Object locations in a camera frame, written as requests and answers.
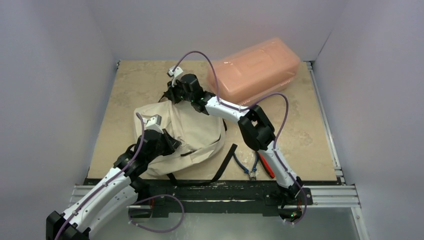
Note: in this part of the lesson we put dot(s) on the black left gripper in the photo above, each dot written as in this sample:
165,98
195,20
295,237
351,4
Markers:
172,145

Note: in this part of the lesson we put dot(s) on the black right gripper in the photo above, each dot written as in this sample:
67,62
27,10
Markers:
175,91

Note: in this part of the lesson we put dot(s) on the beige canvas backpack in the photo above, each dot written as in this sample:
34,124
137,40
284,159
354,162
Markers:
202,142

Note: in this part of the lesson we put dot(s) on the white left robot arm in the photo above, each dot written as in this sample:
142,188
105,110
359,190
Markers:
121,187

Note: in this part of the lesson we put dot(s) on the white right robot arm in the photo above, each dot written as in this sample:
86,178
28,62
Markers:
255,127

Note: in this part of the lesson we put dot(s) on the translucent pink plastic box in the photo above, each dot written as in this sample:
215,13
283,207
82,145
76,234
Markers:
246,76

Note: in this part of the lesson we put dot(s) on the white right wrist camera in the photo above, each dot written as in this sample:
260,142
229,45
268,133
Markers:
175,73

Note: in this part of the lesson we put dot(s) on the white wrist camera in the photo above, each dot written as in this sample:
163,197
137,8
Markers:
175,73
153,123

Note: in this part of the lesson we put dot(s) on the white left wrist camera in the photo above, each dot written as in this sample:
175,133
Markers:
153,123

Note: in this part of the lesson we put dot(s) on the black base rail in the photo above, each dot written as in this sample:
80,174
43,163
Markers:
221,197

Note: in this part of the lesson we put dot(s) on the red handled cutter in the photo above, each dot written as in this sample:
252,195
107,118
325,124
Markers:
266,166

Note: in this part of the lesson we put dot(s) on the aluminium frame rail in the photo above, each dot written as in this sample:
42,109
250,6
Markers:
331,196

